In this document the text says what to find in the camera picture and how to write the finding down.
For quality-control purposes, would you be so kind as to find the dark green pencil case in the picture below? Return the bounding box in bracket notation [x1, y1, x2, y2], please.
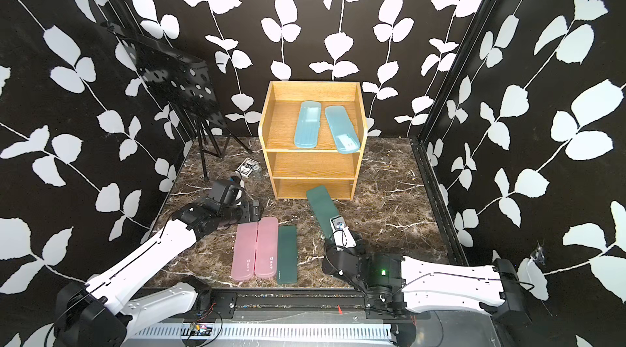
[306, 186, 340, 244]
[276, 226, 298, 285]

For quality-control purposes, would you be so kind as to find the light blue ribbed pencil case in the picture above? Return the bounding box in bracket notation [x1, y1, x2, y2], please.
[294, 101, 321, 149]

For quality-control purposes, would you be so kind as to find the light blue case with label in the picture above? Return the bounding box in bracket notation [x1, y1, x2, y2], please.
[324, 106, 360, 154]

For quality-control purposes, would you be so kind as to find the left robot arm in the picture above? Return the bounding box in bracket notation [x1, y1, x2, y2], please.
[47, 177, 262, 346]

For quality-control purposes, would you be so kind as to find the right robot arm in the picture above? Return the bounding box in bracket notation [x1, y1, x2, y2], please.
[322, 238, 531, 326]

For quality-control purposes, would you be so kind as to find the left pink pencil case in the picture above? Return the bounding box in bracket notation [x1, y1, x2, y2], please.
[231, 222, 259, 282]

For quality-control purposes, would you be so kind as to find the pink pencil case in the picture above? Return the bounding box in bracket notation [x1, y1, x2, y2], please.
[254, 217, 279, 279]
[231, 222, 259, 282]

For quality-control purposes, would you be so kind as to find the wooden three-tier shelf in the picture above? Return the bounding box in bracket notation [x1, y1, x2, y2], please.
[259, 81, 368, 200]

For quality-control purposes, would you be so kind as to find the right pink pencil case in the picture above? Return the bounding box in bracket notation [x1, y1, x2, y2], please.
[254, 217, 279, 279]

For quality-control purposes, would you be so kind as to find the black perforated music stand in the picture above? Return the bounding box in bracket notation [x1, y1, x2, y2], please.
[101, 22, 251, 176]

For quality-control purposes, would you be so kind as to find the small circuit board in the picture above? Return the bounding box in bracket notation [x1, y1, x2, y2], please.
[181, 324, 213, 339]

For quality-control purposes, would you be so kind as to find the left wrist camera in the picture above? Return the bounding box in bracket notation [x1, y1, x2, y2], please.
[228, 176, 245, 191]

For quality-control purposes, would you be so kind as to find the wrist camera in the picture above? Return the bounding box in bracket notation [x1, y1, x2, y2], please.
[330, 216, 356, 249]
[228, 176, 245, 191]

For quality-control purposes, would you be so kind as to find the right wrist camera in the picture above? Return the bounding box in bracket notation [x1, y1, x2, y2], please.
[330, 216, 356, 249]

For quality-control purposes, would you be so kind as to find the white perforated cable duct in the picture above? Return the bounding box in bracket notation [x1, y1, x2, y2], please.
[130, 323, 396, 344]

